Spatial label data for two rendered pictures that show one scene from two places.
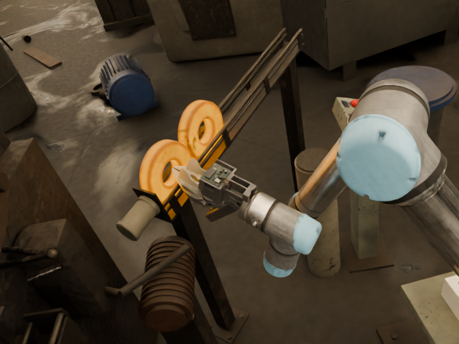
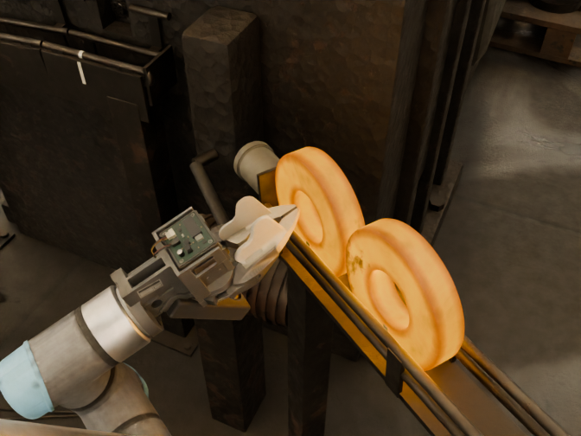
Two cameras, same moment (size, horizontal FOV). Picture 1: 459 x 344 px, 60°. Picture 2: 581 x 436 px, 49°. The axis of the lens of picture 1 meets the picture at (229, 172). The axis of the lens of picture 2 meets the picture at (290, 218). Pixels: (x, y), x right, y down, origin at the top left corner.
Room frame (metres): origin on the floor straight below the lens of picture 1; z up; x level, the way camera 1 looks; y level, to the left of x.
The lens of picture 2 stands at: (0.90, -0.37, 1.24)
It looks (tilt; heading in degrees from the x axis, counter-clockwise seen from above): 45 degrees down; 107
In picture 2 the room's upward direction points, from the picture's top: straight up
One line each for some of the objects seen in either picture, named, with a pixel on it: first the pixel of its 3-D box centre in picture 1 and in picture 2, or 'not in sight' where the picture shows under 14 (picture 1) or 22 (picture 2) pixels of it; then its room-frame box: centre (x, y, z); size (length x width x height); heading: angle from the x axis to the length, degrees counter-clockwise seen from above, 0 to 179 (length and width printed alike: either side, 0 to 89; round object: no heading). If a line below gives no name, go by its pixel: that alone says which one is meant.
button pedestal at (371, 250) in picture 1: (364, 191); not in sight; (0.91, -0.42, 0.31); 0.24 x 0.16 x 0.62; 173
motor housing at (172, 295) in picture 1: (190, 321); (250, 341); (0.64, 0.22, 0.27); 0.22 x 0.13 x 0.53; 173
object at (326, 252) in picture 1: (320, 218); not in sight; (0.89, -0.25, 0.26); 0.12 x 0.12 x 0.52
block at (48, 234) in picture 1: (65, 272); (227, 92); (0.57, 0.38, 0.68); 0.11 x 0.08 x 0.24; 83
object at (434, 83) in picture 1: (406, 129); not in sight; (1.28, -0.77, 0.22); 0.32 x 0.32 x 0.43
